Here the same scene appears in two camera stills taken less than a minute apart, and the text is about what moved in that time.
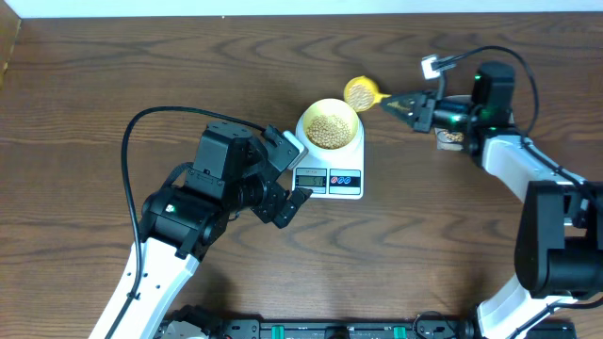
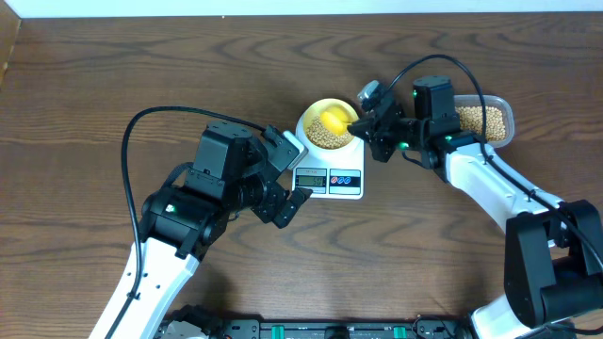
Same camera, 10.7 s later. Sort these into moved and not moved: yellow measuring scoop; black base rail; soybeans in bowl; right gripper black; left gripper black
Moved: right gripper black; yellow measuring scoop
Not moved: black base rail; soybeans in bowl; left gripper black
